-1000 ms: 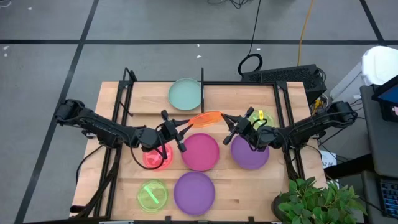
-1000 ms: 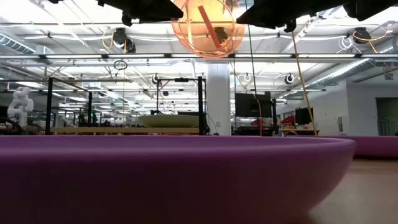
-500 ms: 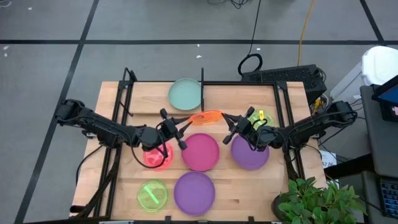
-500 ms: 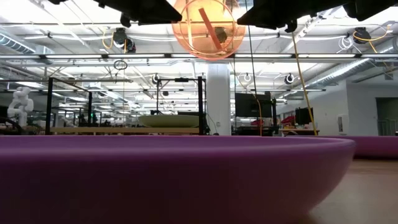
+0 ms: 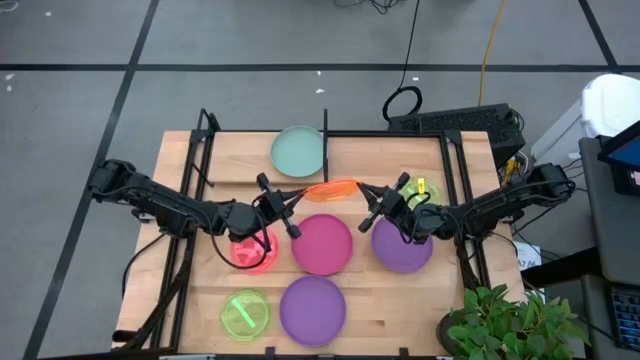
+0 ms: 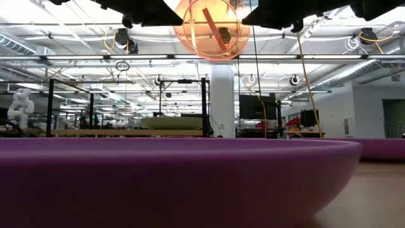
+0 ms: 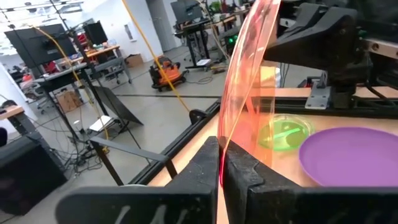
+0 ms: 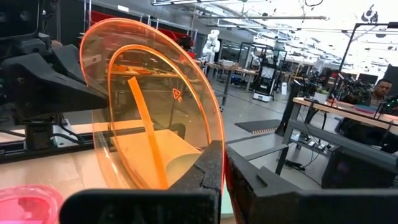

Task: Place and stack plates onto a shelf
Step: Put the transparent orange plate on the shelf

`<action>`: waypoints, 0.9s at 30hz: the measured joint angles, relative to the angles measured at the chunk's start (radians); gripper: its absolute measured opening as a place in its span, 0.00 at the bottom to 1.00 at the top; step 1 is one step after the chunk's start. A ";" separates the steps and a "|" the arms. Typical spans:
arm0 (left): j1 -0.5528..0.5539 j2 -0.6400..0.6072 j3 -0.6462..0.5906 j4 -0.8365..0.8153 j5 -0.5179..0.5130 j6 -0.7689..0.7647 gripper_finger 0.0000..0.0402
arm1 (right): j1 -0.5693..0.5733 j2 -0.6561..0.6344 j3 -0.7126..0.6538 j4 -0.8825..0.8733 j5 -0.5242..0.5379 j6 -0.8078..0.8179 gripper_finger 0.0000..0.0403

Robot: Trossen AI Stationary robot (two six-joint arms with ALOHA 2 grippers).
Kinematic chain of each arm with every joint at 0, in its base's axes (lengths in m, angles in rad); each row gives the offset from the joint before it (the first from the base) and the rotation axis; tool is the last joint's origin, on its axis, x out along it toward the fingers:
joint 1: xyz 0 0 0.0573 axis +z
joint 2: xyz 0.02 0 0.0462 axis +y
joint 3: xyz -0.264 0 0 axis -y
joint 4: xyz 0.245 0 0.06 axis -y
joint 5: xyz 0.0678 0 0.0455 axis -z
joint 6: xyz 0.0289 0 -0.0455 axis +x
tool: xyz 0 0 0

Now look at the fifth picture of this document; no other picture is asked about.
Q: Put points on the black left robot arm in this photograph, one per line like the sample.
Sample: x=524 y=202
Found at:
x=165 y=207

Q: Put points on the white lidded bin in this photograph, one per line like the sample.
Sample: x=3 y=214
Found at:
x=610 y=102

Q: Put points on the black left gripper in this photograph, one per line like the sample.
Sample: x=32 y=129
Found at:
x=274 y=206

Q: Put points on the pink plate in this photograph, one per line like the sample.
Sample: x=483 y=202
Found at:
x=322 y=245

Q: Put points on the white paper label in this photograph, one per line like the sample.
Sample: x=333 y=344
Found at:
x=527 y=257

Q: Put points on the yellow-green translucent plate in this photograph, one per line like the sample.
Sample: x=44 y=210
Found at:
x=431 y=192

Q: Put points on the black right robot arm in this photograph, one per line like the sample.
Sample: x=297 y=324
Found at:
x=500 y=205

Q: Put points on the dark plant pot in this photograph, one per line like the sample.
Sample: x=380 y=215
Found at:
x=446 y=335

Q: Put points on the orange translucent plate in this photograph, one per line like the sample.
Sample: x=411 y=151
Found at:
x=330 y=191

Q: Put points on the black keyboard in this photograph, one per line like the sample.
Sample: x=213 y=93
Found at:
x=627 y=320

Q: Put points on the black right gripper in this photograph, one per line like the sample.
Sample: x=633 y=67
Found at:
x=392 y=205

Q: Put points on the black table frame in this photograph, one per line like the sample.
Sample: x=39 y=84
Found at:
x=380 y=133

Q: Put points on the grey desk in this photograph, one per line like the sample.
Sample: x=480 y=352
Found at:
x=615 y=235

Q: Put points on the black screen device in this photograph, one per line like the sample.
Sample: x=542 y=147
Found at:
x=625 y=150

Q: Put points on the black desk crossbar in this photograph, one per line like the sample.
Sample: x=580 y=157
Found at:
x=560 y=267

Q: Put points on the green leafy plant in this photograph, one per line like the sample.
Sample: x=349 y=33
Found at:
x=510 y=330

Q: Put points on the green translucent plate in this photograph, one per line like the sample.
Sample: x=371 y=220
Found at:
x=235 y=325

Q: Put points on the red translucent plate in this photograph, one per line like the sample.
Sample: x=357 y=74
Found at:
x=250 y=252

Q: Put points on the purple plate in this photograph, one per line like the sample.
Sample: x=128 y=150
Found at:
x=312 y=311
x=400 y=255

